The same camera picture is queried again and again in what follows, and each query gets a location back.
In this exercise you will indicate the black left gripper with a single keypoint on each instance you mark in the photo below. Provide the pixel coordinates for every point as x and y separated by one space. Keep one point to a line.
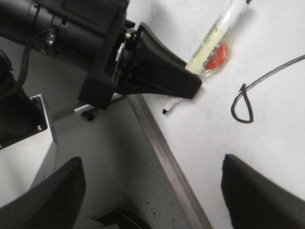
151 69

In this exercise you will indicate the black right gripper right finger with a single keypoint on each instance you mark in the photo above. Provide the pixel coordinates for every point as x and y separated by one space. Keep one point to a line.
254 202

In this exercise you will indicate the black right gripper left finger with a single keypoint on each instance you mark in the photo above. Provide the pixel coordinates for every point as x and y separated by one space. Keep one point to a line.
53 204

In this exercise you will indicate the white whiteboard marker pen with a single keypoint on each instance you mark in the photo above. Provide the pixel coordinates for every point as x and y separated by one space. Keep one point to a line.
216 36

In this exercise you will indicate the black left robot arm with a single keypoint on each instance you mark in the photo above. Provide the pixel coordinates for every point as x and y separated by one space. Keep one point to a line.
95 35

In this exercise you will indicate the black silver-edged box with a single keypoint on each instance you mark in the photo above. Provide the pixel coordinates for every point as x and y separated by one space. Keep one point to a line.
21 116

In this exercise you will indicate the white whiteboard with aluminium frame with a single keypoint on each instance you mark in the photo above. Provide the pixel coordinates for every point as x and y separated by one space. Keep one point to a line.
193 138

